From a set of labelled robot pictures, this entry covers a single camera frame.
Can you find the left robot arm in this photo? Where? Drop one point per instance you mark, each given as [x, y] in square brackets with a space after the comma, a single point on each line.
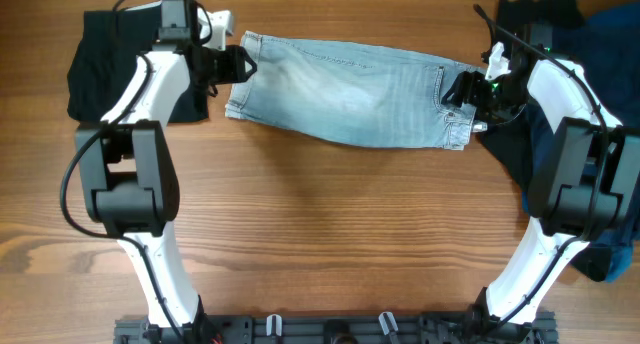
[129, 182]

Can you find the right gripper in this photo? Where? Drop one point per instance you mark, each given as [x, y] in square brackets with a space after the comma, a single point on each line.
[467, 90]

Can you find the dark blue garment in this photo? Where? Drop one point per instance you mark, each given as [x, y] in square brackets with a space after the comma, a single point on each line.
[607, 46]

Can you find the folded black shorts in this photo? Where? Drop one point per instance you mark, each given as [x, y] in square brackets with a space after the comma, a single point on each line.
[106, 58]

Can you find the black garment under pile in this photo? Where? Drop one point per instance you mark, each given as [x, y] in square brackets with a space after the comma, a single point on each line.
[520, 144]

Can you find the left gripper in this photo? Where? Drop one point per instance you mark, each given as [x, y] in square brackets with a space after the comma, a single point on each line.
[234, 56]

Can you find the light blue denim shorts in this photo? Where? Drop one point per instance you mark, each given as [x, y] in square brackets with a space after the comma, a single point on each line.
[353, 94]

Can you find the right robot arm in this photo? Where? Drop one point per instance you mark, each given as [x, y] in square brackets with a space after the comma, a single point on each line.
[583, 188]

